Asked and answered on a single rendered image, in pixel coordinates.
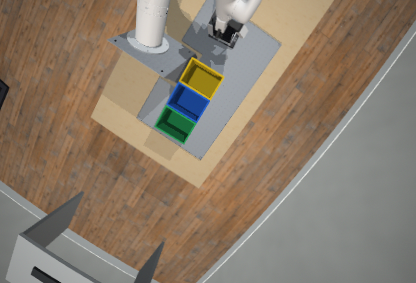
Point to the blue bin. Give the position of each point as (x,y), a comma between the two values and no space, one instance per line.
(187,102)

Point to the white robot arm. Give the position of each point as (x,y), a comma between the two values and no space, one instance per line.
(152,15)

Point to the green open bin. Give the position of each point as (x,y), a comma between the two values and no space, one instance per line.
(174,124)

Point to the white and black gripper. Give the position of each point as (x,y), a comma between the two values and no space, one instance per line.
(220,26)

